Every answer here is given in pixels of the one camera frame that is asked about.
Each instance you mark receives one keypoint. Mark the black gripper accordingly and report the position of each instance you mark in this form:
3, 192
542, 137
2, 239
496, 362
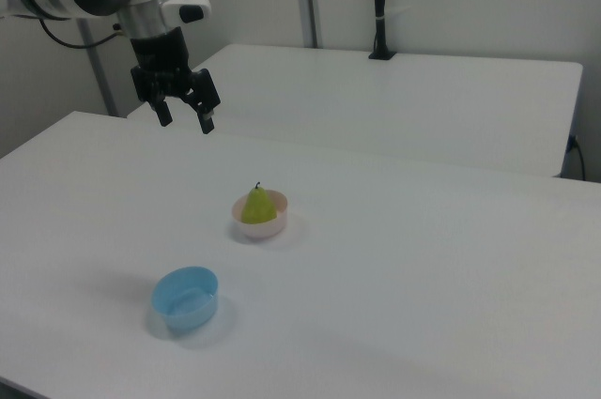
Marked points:
159, 58

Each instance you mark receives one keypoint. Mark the green pear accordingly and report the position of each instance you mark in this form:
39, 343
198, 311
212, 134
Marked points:
257, 209

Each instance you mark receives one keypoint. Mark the pink plastic bowl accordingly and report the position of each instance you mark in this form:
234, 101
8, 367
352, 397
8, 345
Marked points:
263, 231

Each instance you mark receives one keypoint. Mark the blue plastic bowl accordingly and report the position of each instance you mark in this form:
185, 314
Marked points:
188, 312

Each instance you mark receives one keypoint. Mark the white rear table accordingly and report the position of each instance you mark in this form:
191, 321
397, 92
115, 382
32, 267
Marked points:
375, 103

